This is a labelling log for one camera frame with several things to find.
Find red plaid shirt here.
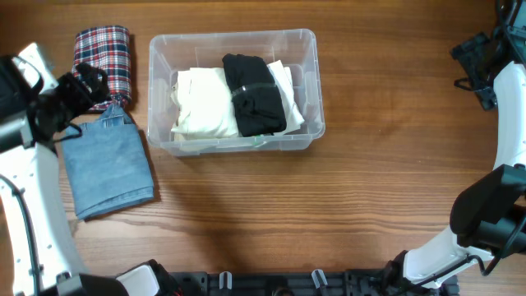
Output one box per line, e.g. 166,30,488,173
72,25,132,113

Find white printed t-shirt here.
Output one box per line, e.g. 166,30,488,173
267,60,305,136

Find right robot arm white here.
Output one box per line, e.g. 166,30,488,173
368,1,525,295

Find clear plastic storage container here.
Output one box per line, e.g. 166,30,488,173
146,29,325,157

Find blue jeans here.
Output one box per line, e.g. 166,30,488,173
61,104,154,220

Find cream cloth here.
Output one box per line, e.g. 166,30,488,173
170,67,239,141

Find black garment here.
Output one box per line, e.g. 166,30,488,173
222,53,287,137

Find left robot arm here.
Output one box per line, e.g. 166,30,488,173
1,56,169,295

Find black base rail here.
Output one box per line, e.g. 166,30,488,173
170,269,459,296

